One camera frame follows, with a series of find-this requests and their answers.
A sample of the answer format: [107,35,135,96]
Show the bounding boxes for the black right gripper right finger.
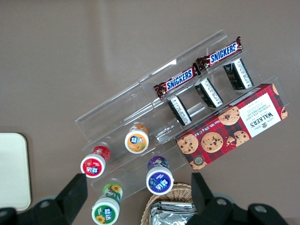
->
[191,172,236,225]

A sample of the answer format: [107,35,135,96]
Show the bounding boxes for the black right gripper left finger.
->
[33,173,89,225]

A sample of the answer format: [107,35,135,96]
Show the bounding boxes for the woven wicker basket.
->
[140,182,195,225]

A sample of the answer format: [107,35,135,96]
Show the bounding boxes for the foil wrapped sandwich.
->
[149,201,198,225]

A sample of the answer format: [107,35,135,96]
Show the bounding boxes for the cream white tray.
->
[0,133,32,211]

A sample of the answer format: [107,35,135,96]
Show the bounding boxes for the green gum bottle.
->
[91,183,123,225]

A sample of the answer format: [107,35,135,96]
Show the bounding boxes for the red gum bottle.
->
[80,145,111,179]

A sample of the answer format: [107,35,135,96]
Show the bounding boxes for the purple gum bottle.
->
[146,156,175,195]

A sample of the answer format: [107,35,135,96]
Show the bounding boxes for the red Walkers shortbread cookie box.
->
[175,83,289,172]

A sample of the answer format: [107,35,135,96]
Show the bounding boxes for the orange gum bottle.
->
[124,124,150,154]

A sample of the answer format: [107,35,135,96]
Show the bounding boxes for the small black white snack box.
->
[166,95,193,127]
[195,78,224,109]
[223,58,255,90]

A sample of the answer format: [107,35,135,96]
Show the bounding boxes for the clear acrylic tiered display stand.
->
[75,29,290,202]

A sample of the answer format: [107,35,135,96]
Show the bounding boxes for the Snickers chocolate bar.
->
[195,36,244,72]
[153,66,202,99]

